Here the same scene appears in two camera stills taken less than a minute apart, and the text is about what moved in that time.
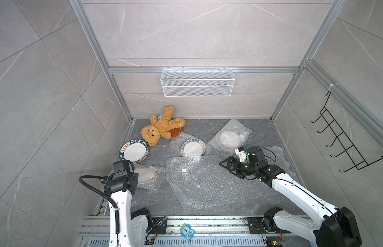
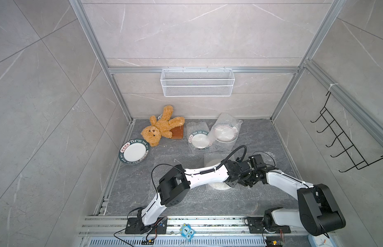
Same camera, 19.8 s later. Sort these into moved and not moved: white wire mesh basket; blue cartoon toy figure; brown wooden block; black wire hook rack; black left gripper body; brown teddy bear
Moved: black left gripper body
Not moved: black wire hook rack; brown wooden block; blue cartoon toy figure; white wire mesh basket; brown teddy bear
